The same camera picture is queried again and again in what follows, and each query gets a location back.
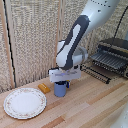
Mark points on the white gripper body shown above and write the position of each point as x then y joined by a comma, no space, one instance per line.
65,74

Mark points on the blue cup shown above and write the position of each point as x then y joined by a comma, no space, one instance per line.
60,90

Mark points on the white patterned plate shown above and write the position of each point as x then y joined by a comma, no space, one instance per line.
25,103

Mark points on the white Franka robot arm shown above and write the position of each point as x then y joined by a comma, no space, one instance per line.
83,30

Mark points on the black dish rack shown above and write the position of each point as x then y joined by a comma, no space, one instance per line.
111,58

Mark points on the yellow rectangular block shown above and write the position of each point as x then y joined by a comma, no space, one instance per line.
44,88

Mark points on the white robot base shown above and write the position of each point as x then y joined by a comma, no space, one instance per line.
124,120

